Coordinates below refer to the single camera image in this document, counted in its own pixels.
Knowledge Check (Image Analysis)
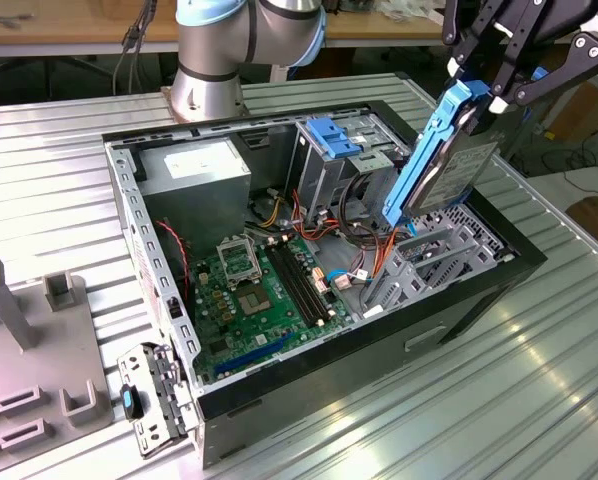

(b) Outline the hard disk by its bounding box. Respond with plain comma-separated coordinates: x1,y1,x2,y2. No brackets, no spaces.
381,67,549,230

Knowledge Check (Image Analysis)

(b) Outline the cardboard box under frame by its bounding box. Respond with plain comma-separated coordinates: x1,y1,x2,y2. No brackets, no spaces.
546,82,598,144

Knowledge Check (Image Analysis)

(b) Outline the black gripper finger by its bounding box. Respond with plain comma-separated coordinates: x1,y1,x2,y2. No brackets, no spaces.
468,0,598,136
441,0,503,81

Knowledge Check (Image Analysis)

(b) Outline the metal socket cover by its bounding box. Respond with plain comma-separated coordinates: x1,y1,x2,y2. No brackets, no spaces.
216,238,263,287

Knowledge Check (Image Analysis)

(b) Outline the grey metal drive cage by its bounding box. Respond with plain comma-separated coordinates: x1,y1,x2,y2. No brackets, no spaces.
286,112,415,216

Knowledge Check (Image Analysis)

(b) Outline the yellow black wire bundle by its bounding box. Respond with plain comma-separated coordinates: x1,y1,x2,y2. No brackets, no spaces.
246,187,285,231

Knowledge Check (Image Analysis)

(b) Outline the black open PC case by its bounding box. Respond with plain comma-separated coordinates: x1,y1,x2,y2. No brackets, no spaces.
101,98,549,470

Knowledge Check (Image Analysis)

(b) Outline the grey parts rack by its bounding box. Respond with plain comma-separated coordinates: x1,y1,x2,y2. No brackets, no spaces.
0,255,116,469

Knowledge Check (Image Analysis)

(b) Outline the grey power supply unit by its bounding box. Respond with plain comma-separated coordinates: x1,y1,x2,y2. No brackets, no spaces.
137,138,253,259

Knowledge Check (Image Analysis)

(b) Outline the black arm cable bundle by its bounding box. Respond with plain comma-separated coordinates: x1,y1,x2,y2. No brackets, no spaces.
111,0,159,96

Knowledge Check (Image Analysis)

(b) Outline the blue expansion slot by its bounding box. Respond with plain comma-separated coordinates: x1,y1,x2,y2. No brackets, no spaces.
213,333,298,376

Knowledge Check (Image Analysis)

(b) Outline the metal expansion bracket cover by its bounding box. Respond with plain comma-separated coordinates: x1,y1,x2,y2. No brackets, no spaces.
116,342,203,459

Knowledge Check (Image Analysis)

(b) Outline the red black fan wire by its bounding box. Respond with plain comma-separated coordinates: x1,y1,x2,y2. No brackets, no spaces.
156,219,193,301

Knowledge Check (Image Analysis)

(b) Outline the long wooden desk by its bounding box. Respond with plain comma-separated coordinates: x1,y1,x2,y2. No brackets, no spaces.
0,0,598,59

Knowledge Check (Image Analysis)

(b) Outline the black cable loop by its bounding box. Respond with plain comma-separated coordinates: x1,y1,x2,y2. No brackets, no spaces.
338,174,380,249

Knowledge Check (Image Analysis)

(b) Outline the grey metal disk bay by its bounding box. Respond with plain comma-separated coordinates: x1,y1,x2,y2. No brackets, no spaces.
361,199,514,321

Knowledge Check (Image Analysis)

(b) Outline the blue plastic drive latch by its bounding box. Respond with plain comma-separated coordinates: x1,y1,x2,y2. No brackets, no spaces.
306,115,365,159

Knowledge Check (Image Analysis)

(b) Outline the green motherboard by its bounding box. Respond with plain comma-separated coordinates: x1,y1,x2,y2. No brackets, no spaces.
191,233,356,386

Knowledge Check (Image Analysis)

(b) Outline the orange wire bundle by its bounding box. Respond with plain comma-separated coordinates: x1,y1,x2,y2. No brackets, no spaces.
289,188,343,244

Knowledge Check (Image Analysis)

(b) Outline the black blue bracket latch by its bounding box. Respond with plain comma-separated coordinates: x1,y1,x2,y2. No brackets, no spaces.
120,383,145,420

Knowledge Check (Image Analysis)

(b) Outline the short blue wire with plug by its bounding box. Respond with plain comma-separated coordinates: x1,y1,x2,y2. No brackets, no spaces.
326,268,361,291

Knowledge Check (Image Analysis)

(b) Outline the black RAM slot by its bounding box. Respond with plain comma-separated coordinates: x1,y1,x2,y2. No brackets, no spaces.
266,243,320,329
278,240,331,324

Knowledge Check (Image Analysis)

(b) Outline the orange red power wire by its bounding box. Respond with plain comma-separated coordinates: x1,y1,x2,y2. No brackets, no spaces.
371,227,403,281

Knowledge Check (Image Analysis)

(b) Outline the CPU socket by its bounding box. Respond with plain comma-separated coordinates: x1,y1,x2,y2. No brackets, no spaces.
236,284,275,320

